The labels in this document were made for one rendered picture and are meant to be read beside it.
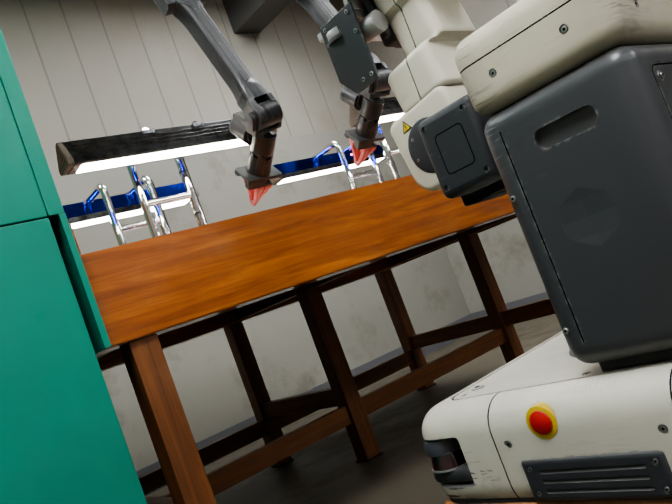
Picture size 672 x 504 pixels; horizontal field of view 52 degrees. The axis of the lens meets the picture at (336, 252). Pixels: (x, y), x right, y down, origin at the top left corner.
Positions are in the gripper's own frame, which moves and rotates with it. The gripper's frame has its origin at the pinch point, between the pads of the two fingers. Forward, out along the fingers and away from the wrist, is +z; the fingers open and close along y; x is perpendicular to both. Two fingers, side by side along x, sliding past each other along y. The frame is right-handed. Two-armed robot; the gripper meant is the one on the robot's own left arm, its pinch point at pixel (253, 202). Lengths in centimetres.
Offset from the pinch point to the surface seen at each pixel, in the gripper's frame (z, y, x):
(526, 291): 158, -272, -36
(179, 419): 14, 44, 41
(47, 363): -1, 65, 30
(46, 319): -6, 62, 24
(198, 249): -6.0, 27.9, 18.1
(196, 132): -5.0, -0.3, -28.7
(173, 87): 74, -103, -208
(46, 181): -21, 54, 6
